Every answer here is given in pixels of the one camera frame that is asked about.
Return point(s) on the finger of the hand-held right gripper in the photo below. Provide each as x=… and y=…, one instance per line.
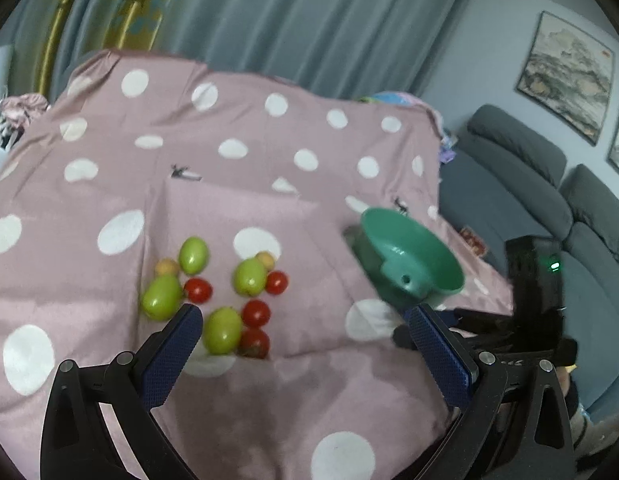
x=400, y=336
x=482, y=320

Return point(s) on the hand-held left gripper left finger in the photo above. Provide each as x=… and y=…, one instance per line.
x=172, y=355

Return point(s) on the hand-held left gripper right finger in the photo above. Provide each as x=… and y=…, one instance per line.
x=439, y=355

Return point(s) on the red cherry tomato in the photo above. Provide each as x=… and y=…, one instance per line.
x=254, y=342
x=276, y=282
x=256, y=313
x=198, y=290

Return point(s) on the green plastic bowl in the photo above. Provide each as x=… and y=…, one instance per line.
x=414, y=255

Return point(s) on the person's right forearm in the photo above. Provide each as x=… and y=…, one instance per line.
x=584, y=420

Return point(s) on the green jujube fruit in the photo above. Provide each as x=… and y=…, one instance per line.
x=161, y=297
x=250, y=276
x=222, y=330
x=193, y=255

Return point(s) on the tan longan fruit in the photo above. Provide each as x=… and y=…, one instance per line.
x=166, y=266
x=266, y=260

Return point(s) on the grey sofa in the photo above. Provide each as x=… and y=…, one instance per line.
x=519, y=170

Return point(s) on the pink polka dot blanket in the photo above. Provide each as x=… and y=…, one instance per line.
x=299, y=195

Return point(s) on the large framed landscape painting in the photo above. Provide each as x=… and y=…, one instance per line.
x=564, y=77

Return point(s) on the colourful cloth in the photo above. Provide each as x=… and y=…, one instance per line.
x=392, y=97

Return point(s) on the pink clothes pile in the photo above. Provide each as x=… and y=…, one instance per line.
x=22, y=105

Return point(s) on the grey-blue curtain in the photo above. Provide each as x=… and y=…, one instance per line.
x=299, y=15

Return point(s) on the yellow patterned hanging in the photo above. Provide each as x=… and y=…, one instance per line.
x=129, y=5

